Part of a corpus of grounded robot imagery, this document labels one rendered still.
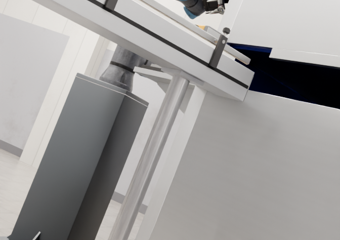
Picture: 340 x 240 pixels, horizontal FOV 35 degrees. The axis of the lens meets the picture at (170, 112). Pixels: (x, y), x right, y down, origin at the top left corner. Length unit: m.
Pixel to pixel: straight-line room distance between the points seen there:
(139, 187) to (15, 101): 4.30
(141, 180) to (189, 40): 0.39
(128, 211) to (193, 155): 0.30
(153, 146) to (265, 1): 0.57
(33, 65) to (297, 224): 4.58
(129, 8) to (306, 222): 0.66
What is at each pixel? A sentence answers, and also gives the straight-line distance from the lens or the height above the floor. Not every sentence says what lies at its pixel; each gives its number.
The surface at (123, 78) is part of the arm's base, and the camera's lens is 2.27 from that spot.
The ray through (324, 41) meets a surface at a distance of 1.49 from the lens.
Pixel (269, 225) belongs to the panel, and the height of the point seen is 0.55.
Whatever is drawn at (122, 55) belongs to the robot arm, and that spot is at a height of 0.92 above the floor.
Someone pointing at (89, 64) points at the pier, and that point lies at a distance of 5.14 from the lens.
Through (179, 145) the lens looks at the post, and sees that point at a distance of 1.71.
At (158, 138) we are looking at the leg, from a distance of 1.46.
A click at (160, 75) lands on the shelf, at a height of 0.87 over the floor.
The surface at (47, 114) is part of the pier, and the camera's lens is 5.21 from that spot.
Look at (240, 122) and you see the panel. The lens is 1.56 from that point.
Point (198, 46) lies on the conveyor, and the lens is 1.44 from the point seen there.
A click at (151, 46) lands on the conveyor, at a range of 1.35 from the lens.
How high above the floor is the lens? 0.64
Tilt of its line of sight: 3 degrees up
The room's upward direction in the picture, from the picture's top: 22 degrees clockwise
